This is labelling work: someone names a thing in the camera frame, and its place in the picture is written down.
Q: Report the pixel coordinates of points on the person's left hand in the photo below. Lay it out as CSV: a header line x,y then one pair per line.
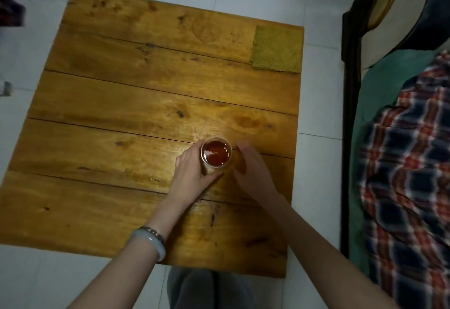
x,y
191,178

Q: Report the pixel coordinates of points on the person's right hand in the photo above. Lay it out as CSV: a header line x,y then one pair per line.
x,y
255,175

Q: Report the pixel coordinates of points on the clear plastic cup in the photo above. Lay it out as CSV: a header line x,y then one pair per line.
x,y
216,152

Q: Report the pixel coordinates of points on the yellow cloth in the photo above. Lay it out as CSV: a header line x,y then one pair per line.
x,y
277,50

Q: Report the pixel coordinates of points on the person's left forearm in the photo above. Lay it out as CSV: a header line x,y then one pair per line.
x,y
123,270

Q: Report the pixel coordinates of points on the person's right forearm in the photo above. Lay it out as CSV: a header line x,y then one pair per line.
x,y
323,263

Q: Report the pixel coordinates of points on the person's grey trousers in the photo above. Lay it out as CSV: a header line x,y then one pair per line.
x,y
211,289

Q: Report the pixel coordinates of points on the pale jade bangle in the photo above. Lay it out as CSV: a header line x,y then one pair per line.
x,y
153,242

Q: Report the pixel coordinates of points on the wooden table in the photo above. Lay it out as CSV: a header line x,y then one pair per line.
x,y
123,108

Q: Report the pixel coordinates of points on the green sofa cover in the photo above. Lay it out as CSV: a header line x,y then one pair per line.
x,y
379,83

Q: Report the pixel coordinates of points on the plaid blanket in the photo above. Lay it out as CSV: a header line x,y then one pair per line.
x,y
411,178

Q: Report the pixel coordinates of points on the white power strip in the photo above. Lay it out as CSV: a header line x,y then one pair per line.
x,y
5,88

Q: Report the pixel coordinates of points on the cream sofa with green cover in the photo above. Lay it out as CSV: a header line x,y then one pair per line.
x,y
397,13

